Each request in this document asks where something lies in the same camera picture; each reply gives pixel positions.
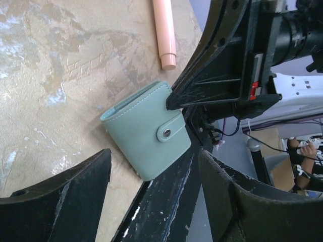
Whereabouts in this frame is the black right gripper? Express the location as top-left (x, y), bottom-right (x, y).
top-left (166, 1), bottom-right (322, 118)

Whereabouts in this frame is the teal leather card holder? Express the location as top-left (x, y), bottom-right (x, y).
top-left (100, 81), bottom-right (191, 181)

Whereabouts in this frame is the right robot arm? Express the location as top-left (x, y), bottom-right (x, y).
top-left (166, 1), bottom-right (322, 128)

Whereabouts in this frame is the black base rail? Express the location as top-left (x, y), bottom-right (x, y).
top-left (112, 148), bottom-right (201, 241)

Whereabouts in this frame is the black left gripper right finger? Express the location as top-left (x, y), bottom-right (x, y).
top-left (198, 149), bottom-right (322, 241)

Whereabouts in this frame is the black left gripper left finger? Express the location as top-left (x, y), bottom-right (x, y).
top-left (1, 149), bottom-right (112, 241)

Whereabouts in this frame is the pink microphone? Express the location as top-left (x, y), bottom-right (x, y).
top-left (152, 0), bottom-right (177, 71)

